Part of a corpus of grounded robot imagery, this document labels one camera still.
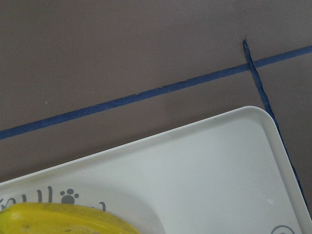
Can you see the white rectangular bear tray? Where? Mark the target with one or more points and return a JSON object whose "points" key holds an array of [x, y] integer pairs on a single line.
{"points": [[228, 174]]}

